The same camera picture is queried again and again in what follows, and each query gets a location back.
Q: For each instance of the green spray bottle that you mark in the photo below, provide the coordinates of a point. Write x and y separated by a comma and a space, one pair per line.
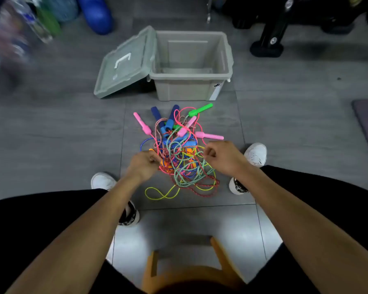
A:
50, 22

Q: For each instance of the clear water bottle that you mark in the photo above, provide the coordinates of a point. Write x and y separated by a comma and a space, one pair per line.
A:
40, 29

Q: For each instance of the white shoe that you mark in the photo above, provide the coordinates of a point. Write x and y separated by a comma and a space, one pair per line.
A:
102, 181
256, 154

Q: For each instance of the person's right forearm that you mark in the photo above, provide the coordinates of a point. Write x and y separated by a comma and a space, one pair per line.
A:
309, 241

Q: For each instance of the black dumbbell rack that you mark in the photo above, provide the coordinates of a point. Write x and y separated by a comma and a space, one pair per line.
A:
273, 27

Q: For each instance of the person's right hand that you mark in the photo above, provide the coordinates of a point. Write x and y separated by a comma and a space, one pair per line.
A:
225, 157

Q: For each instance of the person's left leg black trousers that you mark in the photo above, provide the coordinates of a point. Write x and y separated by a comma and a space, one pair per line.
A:
12, 229

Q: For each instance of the person's left forearm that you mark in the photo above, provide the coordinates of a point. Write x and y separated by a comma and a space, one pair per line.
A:
79, 241

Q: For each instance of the grey plastic storage box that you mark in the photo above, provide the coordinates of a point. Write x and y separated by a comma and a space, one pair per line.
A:
187, 88

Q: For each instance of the white left shoe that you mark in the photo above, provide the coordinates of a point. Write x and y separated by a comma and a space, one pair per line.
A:
102, 181

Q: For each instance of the grey-green box lid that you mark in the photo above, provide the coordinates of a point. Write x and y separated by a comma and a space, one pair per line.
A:
122, 73

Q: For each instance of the wooden stool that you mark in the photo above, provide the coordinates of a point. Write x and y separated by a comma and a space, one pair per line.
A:
184, 274

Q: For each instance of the person's right leg black trousers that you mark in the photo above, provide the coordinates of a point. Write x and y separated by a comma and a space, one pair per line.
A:
340, 195

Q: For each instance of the person's left hand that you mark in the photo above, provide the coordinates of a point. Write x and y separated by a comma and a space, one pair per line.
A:
144, 166

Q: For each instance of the white right shoe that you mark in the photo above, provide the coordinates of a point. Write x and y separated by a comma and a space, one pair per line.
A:
256, 154

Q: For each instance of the person's leg black trousers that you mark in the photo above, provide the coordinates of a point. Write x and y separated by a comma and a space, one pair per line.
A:
340, 195
12, 229

